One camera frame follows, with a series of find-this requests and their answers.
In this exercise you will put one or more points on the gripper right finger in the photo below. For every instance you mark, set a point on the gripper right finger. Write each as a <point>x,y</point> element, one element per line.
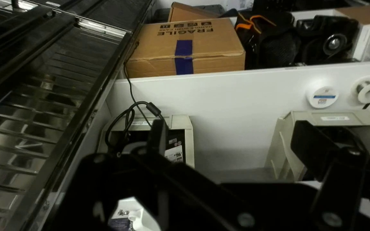
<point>336,166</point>

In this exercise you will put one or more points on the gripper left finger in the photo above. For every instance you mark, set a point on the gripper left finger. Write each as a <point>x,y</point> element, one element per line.
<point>178,179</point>

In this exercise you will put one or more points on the cardboard box with blue tape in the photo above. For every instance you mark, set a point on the cardboard box with blue tape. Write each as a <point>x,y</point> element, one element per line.
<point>185,48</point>

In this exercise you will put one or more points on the plain cardboard box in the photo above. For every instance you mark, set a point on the plain cardboard box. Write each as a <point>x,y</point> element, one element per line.
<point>188,12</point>

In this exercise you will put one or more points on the black power adapter with labels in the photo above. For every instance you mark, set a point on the black power adapter with labels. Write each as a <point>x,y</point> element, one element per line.
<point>176,149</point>

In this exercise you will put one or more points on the white plastic object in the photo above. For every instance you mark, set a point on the white plastic object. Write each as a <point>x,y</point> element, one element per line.
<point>133,215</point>

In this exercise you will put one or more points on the white disc with blue label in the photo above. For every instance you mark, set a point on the white disc with blue label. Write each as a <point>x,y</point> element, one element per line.
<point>322,97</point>

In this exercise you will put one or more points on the white tape roll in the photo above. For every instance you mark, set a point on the white tape roll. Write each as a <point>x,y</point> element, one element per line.
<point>368,91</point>

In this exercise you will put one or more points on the black bag with orange trim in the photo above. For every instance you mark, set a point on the black bag with orange trim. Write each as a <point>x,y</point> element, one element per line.
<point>268,38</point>

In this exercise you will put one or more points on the black framed glass panel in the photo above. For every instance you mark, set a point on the black framed glass panel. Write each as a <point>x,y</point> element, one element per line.
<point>37,106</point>

